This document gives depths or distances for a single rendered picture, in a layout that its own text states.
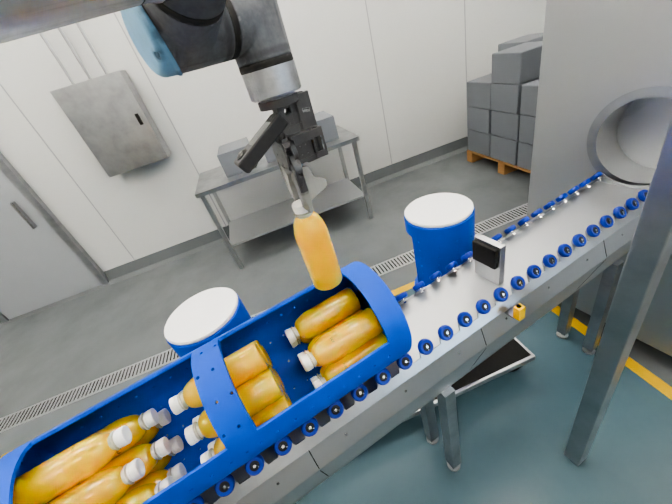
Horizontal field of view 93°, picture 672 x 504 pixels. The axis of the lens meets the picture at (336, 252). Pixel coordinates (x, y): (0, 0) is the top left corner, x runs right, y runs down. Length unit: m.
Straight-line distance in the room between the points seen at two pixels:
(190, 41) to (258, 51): 0.11
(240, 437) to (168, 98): 3.50
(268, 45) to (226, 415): 0.66
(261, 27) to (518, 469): 1.83
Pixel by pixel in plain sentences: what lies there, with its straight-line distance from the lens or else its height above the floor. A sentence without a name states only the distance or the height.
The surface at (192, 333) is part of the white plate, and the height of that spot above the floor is 1.04.
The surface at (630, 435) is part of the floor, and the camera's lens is 2.06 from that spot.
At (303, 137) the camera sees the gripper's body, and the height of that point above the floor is 1.60.
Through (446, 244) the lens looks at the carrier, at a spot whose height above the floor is 0.95.
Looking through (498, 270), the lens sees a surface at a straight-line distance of 1.15.
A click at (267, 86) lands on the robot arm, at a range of 0.57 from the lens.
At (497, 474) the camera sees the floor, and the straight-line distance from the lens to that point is 1.85.
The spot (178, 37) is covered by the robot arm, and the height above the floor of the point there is 1.77.
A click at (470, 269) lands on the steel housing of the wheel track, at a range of 1.25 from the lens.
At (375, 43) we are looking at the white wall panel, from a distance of 4.18.
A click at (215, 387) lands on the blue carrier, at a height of 1.22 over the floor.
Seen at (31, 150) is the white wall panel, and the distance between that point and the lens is 4.35.
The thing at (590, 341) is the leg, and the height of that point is 0.10.
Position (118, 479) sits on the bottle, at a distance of 0.89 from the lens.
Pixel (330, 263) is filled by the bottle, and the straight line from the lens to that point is 0.70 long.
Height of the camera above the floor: 1.73
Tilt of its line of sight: 33 degrees down
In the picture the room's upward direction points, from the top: 18 degrees counter-clockwise
